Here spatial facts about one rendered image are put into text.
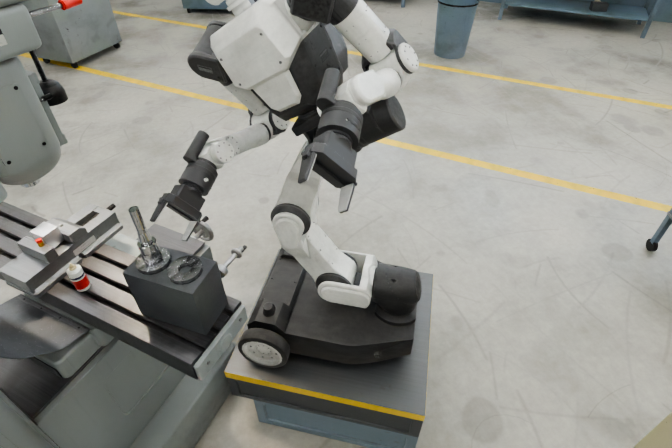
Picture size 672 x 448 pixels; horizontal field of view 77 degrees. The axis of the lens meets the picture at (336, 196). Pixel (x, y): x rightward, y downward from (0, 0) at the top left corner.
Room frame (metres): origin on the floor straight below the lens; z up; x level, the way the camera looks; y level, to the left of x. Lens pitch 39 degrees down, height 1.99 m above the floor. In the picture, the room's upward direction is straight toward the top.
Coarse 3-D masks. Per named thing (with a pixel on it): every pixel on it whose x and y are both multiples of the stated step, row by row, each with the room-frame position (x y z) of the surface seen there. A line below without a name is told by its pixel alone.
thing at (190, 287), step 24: (144, 264) 0.76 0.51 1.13; (168, 264) 0.77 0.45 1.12; (192, 264) 0.76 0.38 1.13; (216, 264) 0.78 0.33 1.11; (144, 288) 0.73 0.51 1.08; (168, 288) 0.70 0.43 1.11; (192, 288) 0.69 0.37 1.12; (216, 288) 0.76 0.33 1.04; (144, 312) 0.74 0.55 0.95; (168, 312) 0.71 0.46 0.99; (192, 312) 0.68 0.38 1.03; (216, 312) 0.73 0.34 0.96
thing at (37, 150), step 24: (0, 72) 0.90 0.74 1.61; (24, 72) 0.96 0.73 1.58; (0, 96) 0.88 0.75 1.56; (24, 96) 0.92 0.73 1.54; (0, 120) 0.86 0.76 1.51; (24, 120) 0.90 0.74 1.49; (48, 120) 0.97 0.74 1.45; (0, 144) 0.83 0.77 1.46; (24, 144) 0.88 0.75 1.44; (48, 144) 0.92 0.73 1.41; (0, 168) 0.82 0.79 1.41; (24, 168) 0.86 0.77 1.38; (48, 168) 0.92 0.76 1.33
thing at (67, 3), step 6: (60, 0) 1.08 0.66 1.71; (66, 0) 1.09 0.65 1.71; (72, 0) 1.10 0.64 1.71; (78, 0) 1.11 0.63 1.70; (48, 6) 1.05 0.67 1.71; (54, 6) 1.06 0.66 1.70; (60, 6) 1.07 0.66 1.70; (66, 6) 1.08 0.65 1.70; (72, 6) 1.09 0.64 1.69; (30, 12) 1.00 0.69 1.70; (36, 12) 1.01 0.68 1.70; (42, 12) 1.03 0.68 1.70
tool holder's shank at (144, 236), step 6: (132, 210) 0.78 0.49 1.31; (138, 210) 0.78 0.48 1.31; (132, 216) 0.77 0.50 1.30; (138, 216) 0.78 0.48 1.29; (138, 222) 0.77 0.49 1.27; (138, 228) 0.77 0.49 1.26; (144, 228) 0.78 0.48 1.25; (138, 234) 0.77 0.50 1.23; (144, 234) 0.78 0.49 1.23; (144, 240) 0.77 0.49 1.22; (150, 240) 0.79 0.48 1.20
